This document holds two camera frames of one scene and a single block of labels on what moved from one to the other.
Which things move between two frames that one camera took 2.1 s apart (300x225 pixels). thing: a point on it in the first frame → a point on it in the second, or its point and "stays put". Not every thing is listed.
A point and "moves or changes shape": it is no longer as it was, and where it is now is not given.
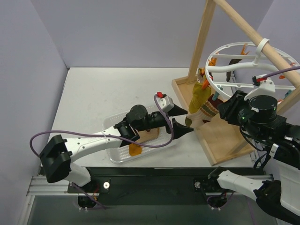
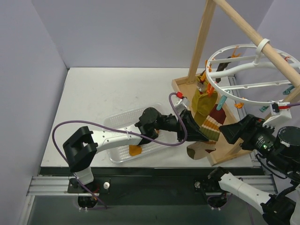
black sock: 232,62 → 221,67
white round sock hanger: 210,69 moves or changes shape
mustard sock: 135,149 stays put
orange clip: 242,52 → 238,55
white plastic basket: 121,154 stays put
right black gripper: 227,108 → 245,131
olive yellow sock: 202,71 → 198,78
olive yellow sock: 200,96 moves or changes shape
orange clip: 205,84 → 210,90
